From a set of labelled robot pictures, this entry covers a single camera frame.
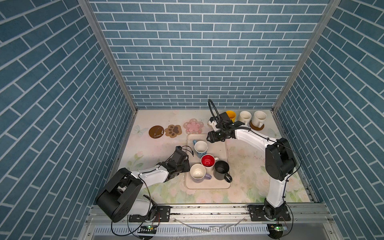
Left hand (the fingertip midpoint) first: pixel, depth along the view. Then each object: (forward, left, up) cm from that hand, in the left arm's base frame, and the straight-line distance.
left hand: (189, 164), depth 90 cm
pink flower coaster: (+31, -3, -2) cm, 31 cm away
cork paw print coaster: (+27, +12, -1) cm, 30 cm away
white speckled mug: (+29, -48, +10) cm, 57 cm away
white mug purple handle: (-5, -6, +1) cm, 7 cm away
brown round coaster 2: (+25, +24, +1) cm, 35 cm away
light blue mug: (+9, -7, +4) cm, 12 cm away
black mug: (-5, -19, +4) cm, 20 cm away
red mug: (+1, -12, +3) cm, 12 cm away
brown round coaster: (+27, -49, +1) cm, 56 cm away
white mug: (+33, -40, +7) cm, 53 cm away
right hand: (+15, -13, +9) cm, 22 cm away
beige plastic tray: (+10, -19, 0) cm, 22 cm away
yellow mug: (+34, -31, +8) cm, 46 cm away
